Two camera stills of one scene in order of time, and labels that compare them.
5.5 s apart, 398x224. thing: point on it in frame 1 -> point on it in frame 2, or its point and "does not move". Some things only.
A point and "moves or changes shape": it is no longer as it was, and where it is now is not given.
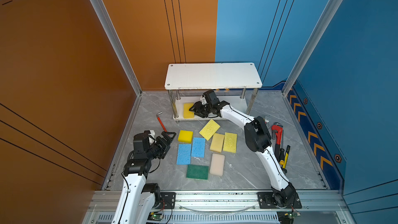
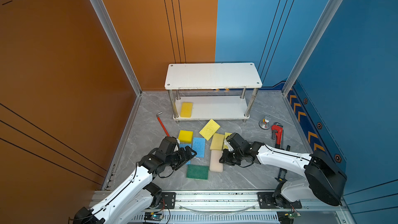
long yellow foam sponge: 187,113 does not move
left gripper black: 161,144 -> 185,154
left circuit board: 155,216 does not move
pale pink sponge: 217,165 moves or changes shape
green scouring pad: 197,172 does not move
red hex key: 164,129 does not move
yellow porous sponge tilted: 209,129 does not move
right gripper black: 204,109 -> 229,156
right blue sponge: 198,147 does not move
